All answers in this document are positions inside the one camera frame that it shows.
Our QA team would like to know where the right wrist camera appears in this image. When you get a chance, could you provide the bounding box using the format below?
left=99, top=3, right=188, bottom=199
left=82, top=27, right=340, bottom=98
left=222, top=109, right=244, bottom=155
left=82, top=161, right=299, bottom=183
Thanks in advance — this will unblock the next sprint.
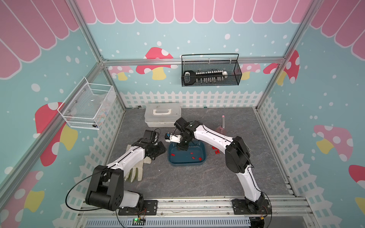
left=164, top=133, right=182, bottom=143

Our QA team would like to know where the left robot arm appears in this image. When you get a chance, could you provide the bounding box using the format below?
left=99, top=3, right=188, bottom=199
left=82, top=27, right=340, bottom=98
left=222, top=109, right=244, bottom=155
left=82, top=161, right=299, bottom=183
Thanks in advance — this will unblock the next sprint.
left=85, top=142, right=166, bottom=211

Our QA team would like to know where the socket set on rail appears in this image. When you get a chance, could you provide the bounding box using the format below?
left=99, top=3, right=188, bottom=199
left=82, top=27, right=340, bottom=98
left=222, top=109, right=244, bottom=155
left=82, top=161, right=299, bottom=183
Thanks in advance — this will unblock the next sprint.
left=182, top=70, right=228, bottom=86

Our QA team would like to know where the white wire wall basket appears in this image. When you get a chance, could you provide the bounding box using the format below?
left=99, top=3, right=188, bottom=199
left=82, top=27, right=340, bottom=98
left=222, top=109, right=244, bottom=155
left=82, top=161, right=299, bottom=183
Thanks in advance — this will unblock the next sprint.
left=58, top=78, right=117, bottom=130

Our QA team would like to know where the black wire wall basket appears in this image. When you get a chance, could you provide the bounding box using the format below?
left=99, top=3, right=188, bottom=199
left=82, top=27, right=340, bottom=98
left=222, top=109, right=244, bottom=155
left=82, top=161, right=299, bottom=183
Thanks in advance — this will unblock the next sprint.
left=181, top=53, right=242, bottom=86

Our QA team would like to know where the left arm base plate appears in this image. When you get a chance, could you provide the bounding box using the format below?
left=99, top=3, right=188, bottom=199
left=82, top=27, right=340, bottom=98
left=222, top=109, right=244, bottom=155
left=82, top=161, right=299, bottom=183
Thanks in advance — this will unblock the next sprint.
left=118, top=200, right=158, bottom=216

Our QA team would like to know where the green circuit board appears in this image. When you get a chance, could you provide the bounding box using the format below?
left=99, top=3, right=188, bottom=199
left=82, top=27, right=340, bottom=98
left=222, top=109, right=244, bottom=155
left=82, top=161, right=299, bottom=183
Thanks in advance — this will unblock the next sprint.
left=132, top=218, right=146, bottom=226

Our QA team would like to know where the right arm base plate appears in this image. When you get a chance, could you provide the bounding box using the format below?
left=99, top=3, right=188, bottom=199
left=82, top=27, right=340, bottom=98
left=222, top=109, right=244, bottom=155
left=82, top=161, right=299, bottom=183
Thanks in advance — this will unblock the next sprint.
left=231, top=196, right=272, bottom=216

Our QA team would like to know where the white plastic storage case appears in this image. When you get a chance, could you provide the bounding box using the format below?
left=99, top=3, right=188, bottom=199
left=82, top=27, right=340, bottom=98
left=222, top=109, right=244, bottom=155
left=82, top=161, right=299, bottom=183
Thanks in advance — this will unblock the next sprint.
left=144, top=103, right=181, bottom=128

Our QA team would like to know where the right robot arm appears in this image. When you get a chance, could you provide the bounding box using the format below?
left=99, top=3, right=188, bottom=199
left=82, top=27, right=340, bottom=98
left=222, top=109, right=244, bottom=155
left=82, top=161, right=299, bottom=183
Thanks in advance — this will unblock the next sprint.
left=165, top=117, right=265, bottom=208

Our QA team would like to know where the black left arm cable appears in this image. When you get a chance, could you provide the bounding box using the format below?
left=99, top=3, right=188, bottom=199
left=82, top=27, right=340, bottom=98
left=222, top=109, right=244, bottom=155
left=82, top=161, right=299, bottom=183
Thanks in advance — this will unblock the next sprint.
left=65, top=170, right=100, bottom=212

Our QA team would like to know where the teal plastic storage box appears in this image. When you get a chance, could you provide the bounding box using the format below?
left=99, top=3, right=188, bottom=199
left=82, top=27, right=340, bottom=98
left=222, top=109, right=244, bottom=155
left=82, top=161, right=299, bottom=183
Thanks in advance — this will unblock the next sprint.
left=168, top=141, right=206, bottom=166

